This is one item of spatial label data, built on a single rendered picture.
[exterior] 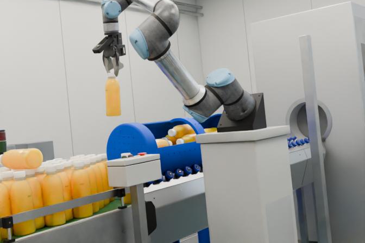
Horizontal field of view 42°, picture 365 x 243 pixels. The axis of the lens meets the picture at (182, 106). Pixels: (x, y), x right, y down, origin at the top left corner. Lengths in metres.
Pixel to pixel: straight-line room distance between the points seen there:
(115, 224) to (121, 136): 0.52
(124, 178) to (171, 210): 0.58
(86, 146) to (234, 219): 4.36
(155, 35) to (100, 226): 0.75
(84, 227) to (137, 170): 0.28
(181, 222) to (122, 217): 0.55
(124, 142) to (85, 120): 4.10
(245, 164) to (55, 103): 4.28
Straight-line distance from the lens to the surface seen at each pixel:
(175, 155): 2.32
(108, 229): 1.89
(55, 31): 6.26
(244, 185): 2.10
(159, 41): 1.86
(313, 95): 3.26
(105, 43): 2.28
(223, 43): 8.08
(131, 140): 2.23
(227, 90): 2.08
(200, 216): 2.55
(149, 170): 1.87
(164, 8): 1.88
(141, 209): 1.89
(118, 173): 1.81
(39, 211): 1.71
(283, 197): 2.24
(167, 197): 2.28
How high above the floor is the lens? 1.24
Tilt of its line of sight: 1 degrees up
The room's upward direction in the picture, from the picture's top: 6 degrees counter-clockwise
